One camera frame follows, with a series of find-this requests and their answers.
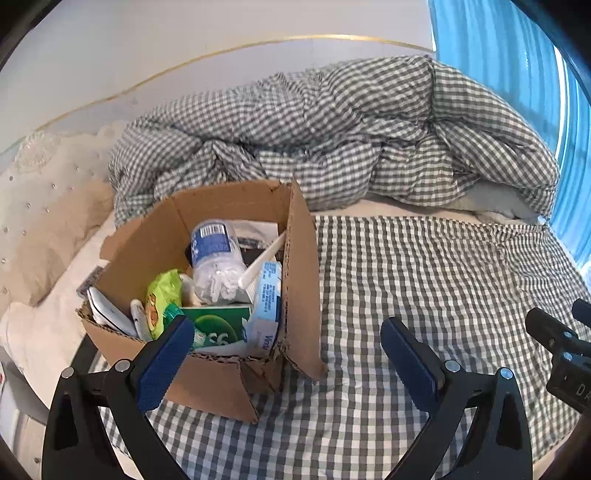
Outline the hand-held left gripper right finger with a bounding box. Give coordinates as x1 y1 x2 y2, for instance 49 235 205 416
379 316 534 480

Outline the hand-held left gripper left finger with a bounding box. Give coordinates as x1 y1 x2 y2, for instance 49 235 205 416
41 315 195 480

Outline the brown cardboard box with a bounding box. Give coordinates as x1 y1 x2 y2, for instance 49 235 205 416
76 179 328 424

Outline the white ointment tube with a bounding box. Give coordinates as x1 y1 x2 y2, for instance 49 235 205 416
130 299 151 340

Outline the green and white medicine box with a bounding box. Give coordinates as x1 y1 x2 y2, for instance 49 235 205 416
180 305 252 352

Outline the light green snack bag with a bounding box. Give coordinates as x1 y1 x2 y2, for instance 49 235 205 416
147 269 184 340

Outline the white pouch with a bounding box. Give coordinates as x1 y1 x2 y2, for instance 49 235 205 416
87 286 139 340

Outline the clear cotton swab jar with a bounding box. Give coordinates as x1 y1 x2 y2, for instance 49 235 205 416
190 219 247 305

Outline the blue and white tissue pack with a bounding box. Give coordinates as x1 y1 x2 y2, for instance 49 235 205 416
242 261 283 358

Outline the white flexible strip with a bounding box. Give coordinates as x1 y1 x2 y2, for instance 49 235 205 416
236 231 288 289

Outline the grey checkered bed sheet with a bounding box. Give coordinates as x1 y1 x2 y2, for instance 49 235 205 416
88 215 591 480

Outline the white pillow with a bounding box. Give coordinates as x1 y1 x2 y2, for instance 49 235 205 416
0 212 116 398

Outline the grey pillow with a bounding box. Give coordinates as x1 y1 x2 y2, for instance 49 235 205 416
457 180 541 224

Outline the beige tufted headboard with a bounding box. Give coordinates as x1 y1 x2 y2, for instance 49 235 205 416
0 124 121 305

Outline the grey checkered duvet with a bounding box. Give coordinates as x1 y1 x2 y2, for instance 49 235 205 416
108 54 561 227

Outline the blue curtain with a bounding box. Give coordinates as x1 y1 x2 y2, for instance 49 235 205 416
428 0 591 259

